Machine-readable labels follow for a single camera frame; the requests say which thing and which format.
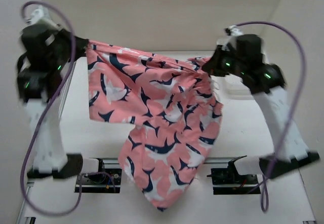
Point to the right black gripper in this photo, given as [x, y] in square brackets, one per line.
[212, 66]

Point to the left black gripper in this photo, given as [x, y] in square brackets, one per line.
[80, 44]

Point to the pink shark print shorts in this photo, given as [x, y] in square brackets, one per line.
[173, 108]

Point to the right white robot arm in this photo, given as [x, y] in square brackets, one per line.
[241, 56]

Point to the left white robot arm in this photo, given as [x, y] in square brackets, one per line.
[42, 72]

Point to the white plastic basket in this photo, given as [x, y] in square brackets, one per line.
[234, 86]

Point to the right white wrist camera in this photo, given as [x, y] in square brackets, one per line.
[233, 32]

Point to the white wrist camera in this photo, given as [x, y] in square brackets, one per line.
[39, 15]
[233, 32]

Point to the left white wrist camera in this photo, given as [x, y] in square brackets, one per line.
[39, 15]

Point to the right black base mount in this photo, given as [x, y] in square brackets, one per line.
[227, 181]

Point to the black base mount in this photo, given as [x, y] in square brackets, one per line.
[108, 183]
[227, 181]

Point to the aluminium frame rail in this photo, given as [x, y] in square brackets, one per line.
[207, 160]

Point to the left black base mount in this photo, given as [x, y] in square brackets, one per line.
[108, 183]

